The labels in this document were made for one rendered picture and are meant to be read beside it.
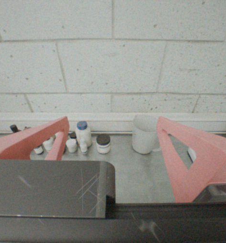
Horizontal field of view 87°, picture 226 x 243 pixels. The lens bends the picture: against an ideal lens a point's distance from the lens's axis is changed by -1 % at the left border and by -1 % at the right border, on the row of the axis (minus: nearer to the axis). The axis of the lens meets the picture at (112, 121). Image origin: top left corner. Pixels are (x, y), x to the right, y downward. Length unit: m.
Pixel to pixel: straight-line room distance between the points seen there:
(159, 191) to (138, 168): 0.12
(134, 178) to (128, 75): 0.44
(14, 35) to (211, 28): 0.76
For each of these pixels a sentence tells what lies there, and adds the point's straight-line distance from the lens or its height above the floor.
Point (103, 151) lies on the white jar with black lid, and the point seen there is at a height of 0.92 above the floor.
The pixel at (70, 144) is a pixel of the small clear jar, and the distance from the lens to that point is 0.62.
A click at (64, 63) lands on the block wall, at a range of 0.62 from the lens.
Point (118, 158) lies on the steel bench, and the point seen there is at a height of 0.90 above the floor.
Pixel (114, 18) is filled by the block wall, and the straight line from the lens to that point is 0.58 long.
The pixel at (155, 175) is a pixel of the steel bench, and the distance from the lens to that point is 0.58.
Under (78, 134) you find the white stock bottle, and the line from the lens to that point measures 0.59.
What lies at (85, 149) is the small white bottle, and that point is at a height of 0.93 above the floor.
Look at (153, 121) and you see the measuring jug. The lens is 0.62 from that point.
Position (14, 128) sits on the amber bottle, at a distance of 0.76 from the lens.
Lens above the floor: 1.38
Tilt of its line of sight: 37 degrees down
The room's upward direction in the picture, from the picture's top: straight up
